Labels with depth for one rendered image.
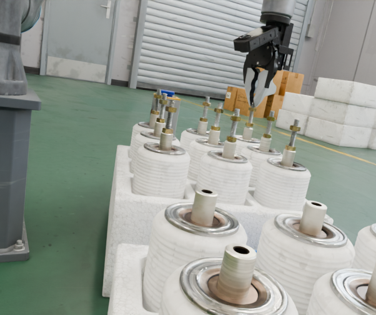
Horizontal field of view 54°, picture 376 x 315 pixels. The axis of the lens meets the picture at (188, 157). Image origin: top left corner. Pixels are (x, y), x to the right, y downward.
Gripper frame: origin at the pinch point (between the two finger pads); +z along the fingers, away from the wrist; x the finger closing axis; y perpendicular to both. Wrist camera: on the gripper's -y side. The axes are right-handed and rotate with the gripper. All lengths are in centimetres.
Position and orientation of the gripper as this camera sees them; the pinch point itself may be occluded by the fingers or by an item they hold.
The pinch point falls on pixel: (252, 100)
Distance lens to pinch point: 93.0
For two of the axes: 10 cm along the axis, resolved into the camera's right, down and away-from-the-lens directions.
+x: -6.3, -2.8, 7.2
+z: -1.7, 9.6, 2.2
